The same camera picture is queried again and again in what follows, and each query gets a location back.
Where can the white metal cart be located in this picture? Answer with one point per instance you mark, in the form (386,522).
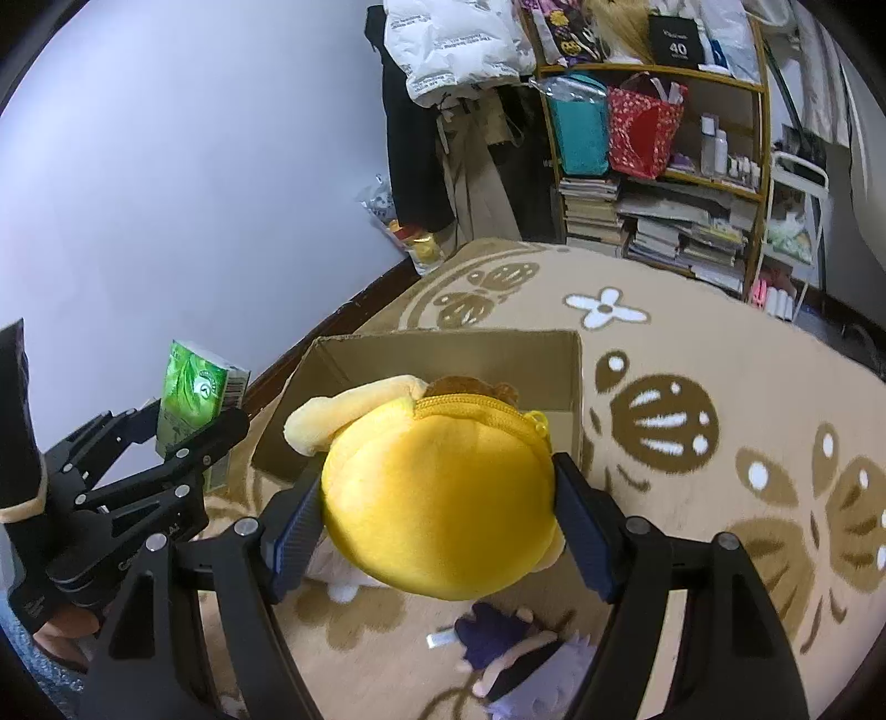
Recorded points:
(803,169)

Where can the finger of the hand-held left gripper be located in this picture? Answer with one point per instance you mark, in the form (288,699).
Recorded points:
(104,436)
(207,443)

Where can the white fluffy toy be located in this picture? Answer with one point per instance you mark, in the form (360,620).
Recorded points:
(789,228)

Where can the purple-haired plush doll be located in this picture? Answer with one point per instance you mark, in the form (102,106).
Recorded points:
(505,637)

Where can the beige printed blanket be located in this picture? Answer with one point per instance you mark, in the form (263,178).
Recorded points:
(692,346)

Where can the wooden shelf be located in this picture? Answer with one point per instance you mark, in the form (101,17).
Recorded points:
(761,138)

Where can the teal bag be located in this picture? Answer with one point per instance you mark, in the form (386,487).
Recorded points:
(578,131)

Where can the yellow plush pouch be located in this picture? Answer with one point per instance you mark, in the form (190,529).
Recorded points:
(436,498)

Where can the clear plastic bag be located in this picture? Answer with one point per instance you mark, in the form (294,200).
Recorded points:
(564,86)

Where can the blond wig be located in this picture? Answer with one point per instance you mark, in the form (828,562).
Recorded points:
(619,31)

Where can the messy pile of books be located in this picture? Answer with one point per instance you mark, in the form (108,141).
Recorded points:
(685,235)

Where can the cardboard box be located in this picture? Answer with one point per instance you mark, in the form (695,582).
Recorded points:
(484,360)

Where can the white curtain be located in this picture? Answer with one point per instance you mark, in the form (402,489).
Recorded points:
(858,173)

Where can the dark hanging garment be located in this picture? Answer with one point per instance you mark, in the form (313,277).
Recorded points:
(533,180)

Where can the purple patterned bag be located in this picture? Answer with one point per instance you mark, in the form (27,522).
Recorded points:
(567,34)

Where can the tall white bottle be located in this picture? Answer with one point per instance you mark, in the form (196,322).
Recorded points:
(721,151)
(709,142)

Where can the person's left hand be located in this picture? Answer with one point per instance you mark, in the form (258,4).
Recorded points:
(66,628)

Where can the wrapped bouquet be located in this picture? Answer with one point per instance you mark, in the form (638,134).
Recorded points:
(381,204)

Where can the red patterned bag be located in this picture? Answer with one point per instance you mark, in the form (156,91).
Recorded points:
(640,131)

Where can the black hanging coat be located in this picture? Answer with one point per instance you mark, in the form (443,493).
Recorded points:
(415,173)

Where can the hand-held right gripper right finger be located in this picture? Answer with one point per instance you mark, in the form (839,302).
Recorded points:
(588,533)

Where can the beige hanging coat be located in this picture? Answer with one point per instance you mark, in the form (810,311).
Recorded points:
(477,180)

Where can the white puffer jacket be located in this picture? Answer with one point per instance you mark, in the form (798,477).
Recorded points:
(457,48)

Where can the black box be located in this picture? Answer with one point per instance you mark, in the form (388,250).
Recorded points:
(677,45)

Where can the green tissue pack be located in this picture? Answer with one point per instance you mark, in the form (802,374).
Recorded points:
(194,388)

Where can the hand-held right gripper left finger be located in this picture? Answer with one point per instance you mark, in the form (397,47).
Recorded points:
(296,529)

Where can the pink and white small items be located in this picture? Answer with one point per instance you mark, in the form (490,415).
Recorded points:
(774,299)

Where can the row of small bottles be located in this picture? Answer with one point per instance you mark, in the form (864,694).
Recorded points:
(744,169)

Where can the stack of books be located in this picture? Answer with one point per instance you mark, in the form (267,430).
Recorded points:
(588,214)

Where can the white plastic bag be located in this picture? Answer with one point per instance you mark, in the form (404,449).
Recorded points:
(730,41)

